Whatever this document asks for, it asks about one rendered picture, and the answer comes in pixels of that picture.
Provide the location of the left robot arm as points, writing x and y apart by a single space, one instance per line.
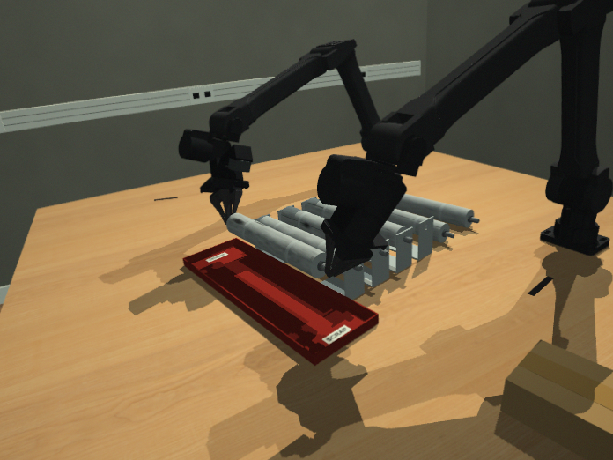
576 179

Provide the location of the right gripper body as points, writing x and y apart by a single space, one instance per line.
216 184

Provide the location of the red rectangular tray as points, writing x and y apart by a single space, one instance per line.
302 312

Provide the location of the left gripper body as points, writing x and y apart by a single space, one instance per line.
358 238

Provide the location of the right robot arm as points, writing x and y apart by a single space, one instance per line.
203 147

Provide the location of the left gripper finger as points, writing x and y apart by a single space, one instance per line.
329 256
358 262

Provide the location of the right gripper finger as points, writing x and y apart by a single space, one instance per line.
236 196
222 196

